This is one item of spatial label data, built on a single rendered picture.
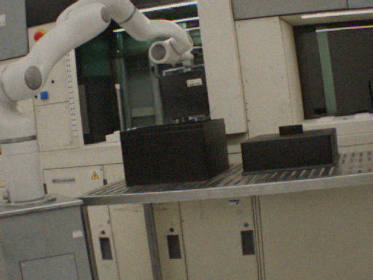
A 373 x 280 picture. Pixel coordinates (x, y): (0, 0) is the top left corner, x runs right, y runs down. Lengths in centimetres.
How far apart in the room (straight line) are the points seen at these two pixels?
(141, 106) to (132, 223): 103
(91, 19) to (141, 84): 141
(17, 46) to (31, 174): 96
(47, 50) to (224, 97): 71
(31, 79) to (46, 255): 50
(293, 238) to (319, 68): 79
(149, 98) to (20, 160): 166
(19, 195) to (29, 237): 14
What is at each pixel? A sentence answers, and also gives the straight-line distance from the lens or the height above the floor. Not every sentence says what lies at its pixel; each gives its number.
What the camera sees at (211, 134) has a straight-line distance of 205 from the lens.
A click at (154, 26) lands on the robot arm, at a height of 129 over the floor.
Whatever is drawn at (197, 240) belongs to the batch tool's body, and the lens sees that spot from 249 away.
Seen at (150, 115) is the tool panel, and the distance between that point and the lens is 343.
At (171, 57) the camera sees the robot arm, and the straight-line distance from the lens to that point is 245.
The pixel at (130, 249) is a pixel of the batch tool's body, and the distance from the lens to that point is 259.
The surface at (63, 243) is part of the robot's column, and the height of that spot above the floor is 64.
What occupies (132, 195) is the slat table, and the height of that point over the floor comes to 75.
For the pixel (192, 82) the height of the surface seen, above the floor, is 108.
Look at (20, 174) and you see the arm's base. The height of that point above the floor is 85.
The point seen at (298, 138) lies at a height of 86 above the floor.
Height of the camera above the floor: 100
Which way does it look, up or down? 3 degrees down
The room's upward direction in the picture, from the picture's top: 7 degrees counter-clockwise
